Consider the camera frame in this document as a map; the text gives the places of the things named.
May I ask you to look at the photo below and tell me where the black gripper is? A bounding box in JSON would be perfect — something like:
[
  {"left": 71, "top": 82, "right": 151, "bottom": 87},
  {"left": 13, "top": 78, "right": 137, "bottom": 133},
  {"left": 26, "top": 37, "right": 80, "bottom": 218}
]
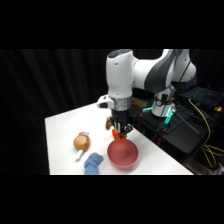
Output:
[{"left": 110, "top": 108, "right": 134, "bottom": 139}]

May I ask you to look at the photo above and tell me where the red faceted ball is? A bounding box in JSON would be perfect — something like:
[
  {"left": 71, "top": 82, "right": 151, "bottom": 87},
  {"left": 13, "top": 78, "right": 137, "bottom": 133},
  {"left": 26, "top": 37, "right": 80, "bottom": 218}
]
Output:
[{"left": 115, "top": 134, "right": 127, "bottom": 145}]

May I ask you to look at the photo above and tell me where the pink bowl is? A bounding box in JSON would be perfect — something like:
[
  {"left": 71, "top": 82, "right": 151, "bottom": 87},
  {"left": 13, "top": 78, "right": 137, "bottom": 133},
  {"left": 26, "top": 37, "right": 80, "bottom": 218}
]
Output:
[{"left": 106, "top": 139, "right": 140, "bottom": 169}]

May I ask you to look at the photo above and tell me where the brown plush toy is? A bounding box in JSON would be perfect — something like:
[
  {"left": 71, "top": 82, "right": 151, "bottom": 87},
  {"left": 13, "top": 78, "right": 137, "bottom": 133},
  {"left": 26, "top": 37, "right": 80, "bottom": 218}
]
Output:
[{"left": 105, "top": 116, "right": 114, "bottom": 131}]

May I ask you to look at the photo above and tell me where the brown round toy white stem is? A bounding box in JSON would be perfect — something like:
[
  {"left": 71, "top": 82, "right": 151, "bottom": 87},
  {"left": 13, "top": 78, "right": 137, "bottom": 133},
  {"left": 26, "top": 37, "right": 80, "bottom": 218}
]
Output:
[{"left": 72, "top": 131, "right": 92, "bottom": 161}]

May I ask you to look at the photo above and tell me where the blue plush toy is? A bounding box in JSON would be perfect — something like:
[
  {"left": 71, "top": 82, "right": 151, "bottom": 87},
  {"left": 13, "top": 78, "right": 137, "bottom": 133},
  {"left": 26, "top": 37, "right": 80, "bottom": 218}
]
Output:
[{"left": 83, "top": 152, "right": 105, "bottom": 176}]

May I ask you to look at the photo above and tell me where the black robot stand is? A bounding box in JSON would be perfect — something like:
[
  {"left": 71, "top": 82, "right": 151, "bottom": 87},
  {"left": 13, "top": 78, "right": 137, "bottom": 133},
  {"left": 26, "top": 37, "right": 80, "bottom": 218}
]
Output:
[{"left": 127, "top": 97, "right": 224, "bottom": 165}]

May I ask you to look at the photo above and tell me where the black laptop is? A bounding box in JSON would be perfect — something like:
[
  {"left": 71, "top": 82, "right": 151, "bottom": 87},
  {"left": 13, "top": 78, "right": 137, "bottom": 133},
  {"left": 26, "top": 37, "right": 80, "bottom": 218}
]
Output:
[{"left": 180, "top": 86, "right": 224, "bottom": 108}]

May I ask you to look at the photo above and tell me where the black curtain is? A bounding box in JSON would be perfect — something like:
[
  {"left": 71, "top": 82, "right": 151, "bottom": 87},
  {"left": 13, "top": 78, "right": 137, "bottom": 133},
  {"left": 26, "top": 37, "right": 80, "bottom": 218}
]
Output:
[{"left": 0, "top": 49, "right": 224, "bottom": 176}]

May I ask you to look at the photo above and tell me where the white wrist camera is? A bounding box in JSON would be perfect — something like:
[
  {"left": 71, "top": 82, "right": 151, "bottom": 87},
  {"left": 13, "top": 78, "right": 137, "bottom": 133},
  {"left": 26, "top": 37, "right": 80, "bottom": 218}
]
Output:
[{"left": 96, "top": 94, "right": 115, "bottom": 110}]

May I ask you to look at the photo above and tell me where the yellow cable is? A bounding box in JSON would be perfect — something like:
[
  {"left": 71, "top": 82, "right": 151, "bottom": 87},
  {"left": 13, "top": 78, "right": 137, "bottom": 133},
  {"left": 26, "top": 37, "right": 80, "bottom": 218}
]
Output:
[{"left": 187, "top": 97, "right": 224, "bottom": 170}]

